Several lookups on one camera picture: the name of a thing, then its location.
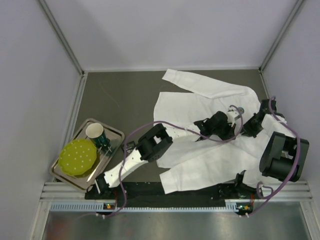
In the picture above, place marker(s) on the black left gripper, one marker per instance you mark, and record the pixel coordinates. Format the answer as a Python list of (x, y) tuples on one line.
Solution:
[(230, 131)]

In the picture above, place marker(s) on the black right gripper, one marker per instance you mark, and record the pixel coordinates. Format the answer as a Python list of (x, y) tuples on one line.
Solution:
[(250, 127)]

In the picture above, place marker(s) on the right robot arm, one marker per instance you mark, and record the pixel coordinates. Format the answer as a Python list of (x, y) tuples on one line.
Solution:
[(281, 151)]

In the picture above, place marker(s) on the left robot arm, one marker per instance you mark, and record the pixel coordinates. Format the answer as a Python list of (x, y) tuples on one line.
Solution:
[(153, 145)]

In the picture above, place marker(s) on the blue round brooch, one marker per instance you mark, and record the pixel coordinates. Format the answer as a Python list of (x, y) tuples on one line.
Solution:
[(241, 109)]

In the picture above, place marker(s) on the white button-up shirt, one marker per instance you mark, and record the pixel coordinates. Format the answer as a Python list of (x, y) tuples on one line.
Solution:
[(193, 165)]

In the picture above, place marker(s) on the small black box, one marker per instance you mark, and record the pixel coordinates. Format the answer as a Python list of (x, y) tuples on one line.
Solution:
[(130, 146)]

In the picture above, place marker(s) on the green paper cup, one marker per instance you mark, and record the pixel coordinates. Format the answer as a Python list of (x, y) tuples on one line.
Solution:
[(96, 133)]

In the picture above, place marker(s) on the metal knife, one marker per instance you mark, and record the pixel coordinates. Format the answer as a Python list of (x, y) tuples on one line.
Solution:
[(96, 171)]

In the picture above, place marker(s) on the silver metal tray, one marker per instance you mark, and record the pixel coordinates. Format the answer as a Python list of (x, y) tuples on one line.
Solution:
[(104, 156)]

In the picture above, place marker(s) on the green polka dot plate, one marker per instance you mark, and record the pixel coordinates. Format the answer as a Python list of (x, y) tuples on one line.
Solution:
[(77, 157)]

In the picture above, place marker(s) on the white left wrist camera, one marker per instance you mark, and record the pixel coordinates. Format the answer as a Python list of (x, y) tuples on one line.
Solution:
[(233, 114)]

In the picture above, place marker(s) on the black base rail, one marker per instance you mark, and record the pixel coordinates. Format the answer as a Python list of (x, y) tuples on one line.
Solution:
[(151, 194)]

